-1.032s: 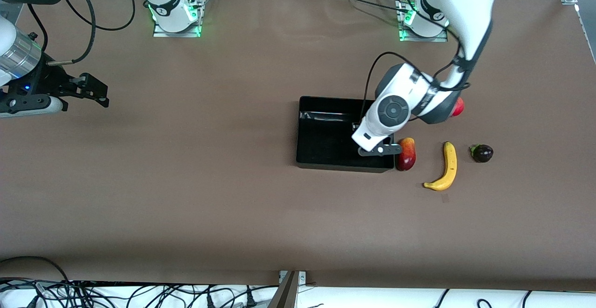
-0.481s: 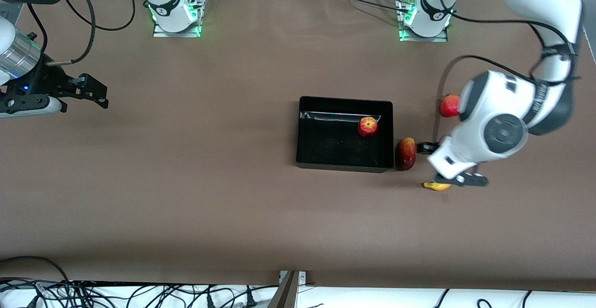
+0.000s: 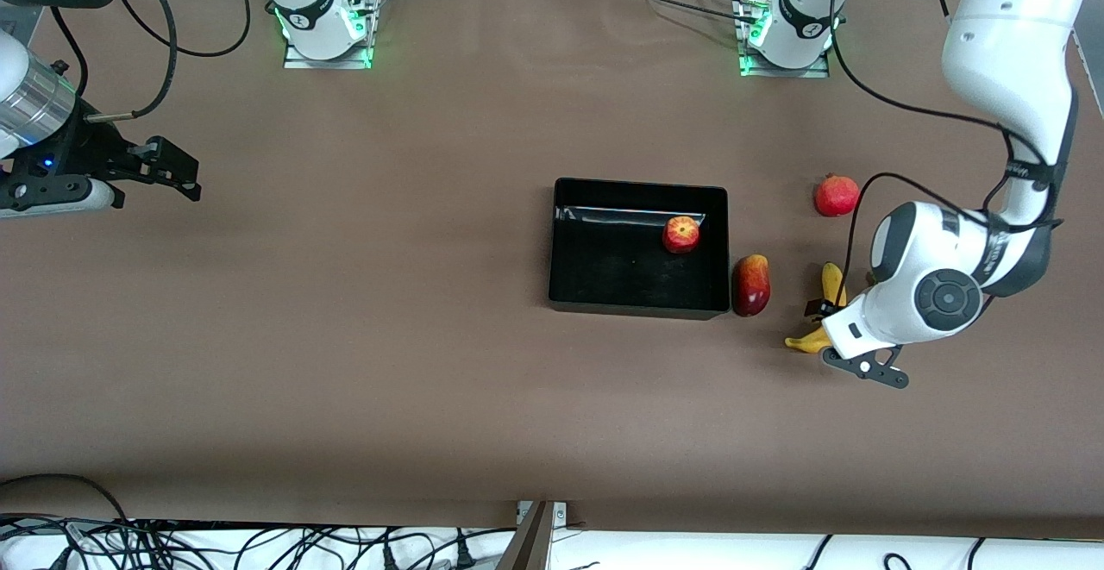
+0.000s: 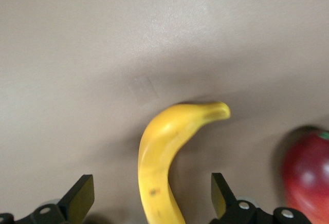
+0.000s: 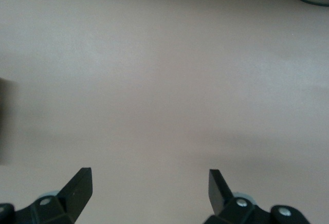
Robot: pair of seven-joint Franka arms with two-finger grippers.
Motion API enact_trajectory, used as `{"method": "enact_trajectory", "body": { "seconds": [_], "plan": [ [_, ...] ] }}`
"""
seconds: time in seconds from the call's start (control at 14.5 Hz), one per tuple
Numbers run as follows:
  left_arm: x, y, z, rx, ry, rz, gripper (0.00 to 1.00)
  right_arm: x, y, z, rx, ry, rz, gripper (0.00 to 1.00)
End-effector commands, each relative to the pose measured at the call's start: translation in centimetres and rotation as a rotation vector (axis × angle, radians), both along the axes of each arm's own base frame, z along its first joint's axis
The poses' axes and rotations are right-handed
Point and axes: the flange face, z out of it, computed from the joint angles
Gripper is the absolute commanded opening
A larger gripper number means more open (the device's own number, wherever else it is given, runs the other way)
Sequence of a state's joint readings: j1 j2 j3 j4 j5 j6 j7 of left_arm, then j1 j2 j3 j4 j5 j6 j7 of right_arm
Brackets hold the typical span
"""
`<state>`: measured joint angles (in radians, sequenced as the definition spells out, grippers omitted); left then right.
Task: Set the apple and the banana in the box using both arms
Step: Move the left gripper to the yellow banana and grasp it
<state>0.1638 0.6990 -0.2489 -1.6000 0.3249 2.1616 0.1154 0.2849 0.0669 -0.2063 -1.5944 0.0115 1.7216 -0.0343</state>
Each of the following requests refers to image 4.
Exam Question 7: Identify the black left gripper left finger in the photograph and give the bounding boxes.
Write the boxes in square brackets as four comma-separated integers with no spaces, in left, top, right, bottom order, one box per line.
[24,174,95,224]

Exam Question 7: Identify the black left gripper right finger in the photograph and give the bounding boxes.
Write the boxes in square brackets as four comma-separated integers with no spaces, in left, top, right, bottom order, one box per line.
[211,172,261,224]

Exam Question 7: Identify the yellow banana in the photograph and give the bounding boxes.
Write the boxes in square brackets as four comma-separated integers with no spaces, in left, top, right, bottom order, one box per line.
[137,101,231,224]

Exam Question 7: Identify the red yellow mango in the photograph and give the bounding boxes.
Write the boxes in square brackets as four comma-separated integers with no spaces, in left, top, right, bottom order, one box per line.
[281,125,329,224]

